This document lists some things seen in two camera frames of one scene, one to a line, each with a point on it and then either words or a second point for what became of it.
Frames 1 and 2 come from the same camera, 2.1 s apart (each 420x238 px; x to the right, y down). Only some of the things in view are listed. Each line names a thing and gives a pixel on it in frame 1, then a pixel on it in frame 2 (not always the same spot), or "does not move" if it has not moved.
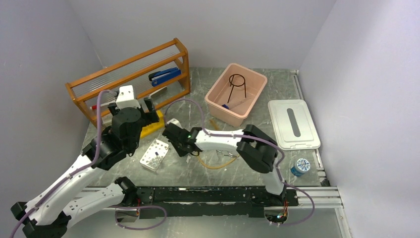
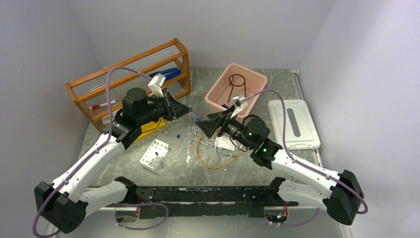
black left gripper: [151, 116] -> [174, 109]
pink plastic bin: [232, 97] does not move
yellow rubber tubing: [225, 165] does not move
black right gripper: [181, 152] -> [221, 119]
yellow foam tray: [148, 129] does not move
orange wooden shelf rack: [161, 73] does not move
